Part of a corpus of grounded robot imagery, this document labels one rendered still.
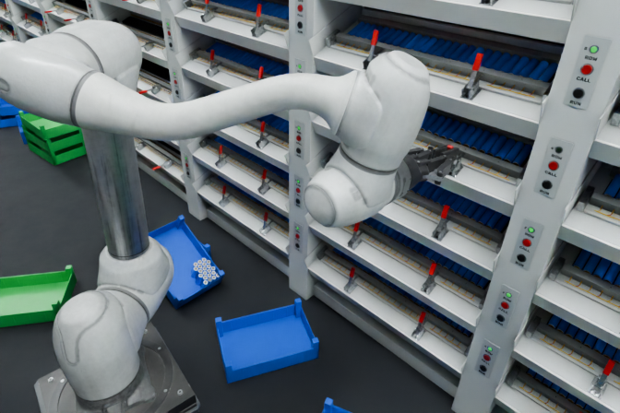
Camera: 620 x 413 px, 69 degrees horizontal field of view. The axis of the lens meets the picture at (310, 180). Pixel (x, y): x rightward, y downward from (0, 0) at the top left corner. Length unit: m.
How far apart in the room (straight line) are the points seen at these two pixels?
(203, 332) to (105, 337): 0.61
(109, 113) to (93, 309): 0.49
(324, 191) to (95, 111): 0.39
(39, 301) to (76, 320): 0.86
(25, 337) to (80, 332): 0.77
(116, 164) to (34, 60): 0.30
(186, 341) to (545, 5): 1.40
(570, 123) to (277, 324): 1.15
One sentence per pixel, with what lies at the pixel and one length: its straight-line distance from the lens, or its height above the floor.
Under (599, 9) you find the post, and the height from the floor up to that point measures 1.13.
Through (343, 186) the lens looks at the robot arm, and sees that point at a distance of 0.69.
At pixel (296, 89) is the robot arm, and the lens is 0.68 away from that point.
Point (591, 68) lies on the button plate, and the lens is 0.92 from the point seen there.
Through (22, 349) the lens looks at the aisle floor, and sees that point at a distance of 1.84.
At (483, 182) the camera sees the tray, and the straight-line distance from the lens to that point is 1.09.
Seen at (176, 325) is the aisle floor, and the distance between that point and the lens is 1.72.
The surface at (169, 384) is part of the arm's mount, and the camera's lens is 1.28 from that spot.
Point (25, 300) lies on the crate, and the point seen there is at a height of 0.00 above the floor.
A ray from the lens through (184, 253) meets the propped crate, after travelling 1.87.
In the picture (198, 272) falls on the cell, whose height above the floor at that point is 0.09.
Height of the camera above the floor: 1.26
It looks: 31 degrees down
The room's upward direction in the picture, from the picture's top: 2 degrees clockwise
